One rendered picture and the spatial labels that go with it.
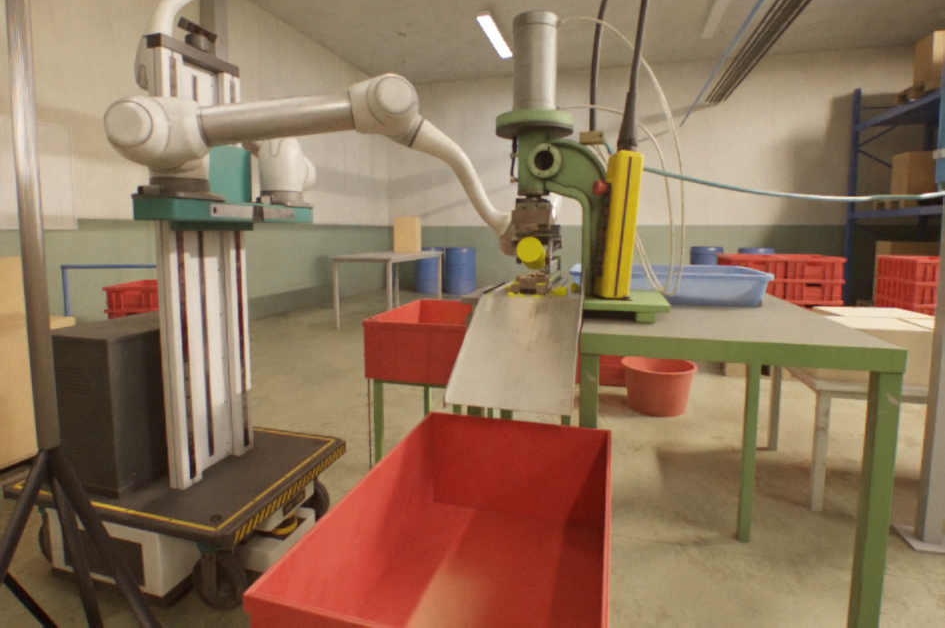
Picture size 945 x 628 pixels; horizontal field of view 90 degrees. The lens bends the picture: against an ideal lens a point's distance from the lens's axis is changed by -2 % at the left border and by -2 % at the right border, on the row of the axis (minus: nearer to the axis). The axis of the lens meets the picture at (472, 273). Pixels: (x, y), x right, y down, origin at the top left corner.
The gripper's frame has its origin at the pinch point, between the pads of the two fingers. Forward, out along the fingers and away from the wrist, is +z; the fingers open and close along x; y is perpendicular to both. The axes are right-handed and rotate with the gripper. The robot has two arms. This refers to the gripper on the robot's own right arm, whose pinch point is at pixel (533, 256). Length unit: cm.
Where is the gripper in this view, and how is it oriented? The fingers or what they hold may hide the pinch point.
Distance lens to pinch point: 139.6
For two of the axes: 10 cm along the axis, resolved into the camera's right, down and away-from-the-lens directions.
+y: 1.5, 7.8, 6.0
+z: -2.3, 6.2, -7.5
